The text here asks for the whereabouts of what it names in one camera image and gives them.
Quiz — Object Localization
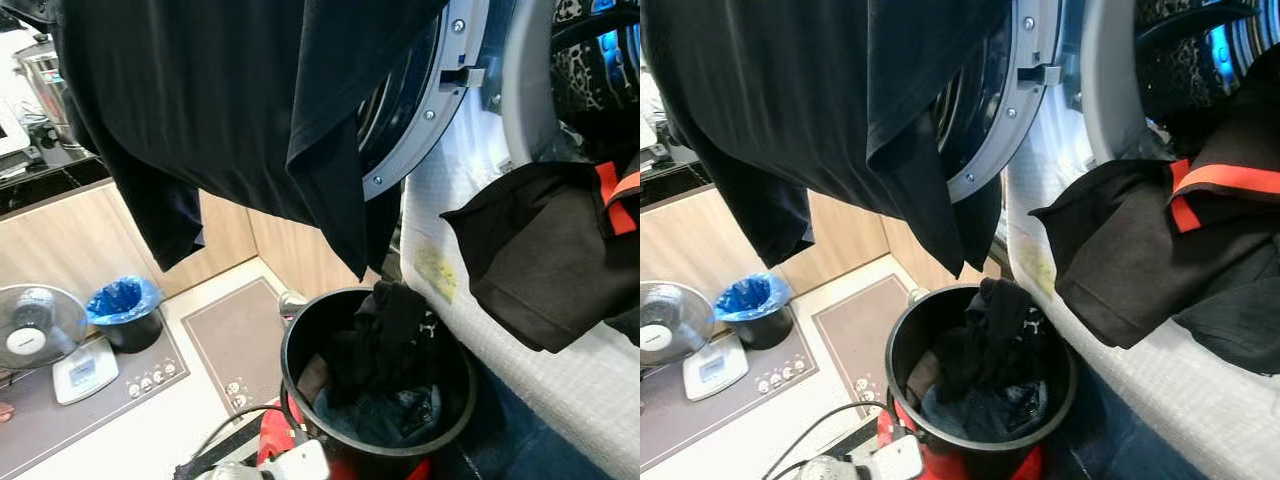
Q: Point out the black printed garment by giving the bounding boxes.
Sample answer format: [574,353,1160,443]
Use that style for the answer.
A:
[325,280,441,406]
[935,278,1046,401]

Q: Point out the bubble-wrapped white washing machine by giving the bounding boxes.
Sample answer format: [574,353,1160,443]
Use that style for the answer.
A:
[400,0,641,480]
[990,0,1280,480]

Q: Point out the wooden cabinet black countertop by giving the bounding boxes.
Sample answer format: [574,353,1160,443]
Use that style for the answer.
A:
[640,150,1001,299]
[0,150,386,301]

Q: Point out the white table fan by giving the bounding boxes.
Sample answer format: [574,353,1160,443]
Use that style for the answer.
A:
[640,281,713,366]
[0,284,89,373]

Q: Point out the black garment with orange trim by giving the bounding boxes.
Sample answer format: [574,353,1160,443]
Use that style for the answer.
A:
[1030,70,1280,376]
[440,155,641,353]

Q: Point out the black bin with blue bag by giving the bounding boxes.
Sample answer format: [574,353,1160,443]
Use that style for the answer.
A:
[85,276,164,354]
[714,273,794,351]

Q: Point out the white bathroom scale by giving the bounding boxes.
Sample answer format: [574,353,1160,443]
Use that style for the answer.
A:
[52,337,121,406]
[683,333,749,403]

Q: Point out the leopard print garment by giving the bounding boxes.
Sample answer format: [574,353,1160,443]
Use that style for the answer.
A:
[550,0,641,126]
[1135,0,1256,131]

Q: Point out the grey floor mat flower print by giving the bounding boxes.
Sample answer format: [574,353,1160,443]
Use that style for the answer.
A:
[640,310,819,471]
[0,315,191,479]

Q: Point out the large black hanging garment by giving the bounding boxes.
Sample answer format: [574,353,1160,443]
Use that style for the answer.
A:
[50,0,451,281]
[640,0,1011,281]

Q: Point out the dark blue fabric cover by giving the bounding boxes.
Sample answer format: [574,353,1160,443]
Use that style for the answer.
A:
[440,355,611,480]
[1045,360,1211,480]

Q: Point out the grey round washer door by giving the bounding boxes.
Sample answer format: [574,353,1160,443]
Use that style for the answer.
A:
[935,0,1063,204]
[355,0,493,203]

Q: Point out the black round bucket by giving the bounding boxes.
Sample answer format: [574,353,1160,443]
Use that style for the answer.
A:
[885,283,1079,480]
[280,287,479,480]

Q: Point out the blue denim jeans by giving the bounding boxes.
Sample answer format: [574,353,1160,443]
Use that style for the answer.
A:
[315,385,443,448]
[920,380,1049,441]

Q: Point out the brown garment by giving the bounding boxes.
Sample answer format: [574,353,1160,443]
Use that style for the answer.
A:
[297,355,331,401]
[905,350,941,401]

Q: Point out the red plastic stool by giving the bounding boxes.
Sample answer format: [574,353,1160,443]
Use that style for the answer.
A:
[258,410,433,480]
[878,400,1046,480]

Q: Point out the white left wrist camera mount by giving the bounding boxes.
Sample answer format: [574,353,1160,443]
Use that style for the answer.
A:
[255,438,331,480]
[860,432,926,480]

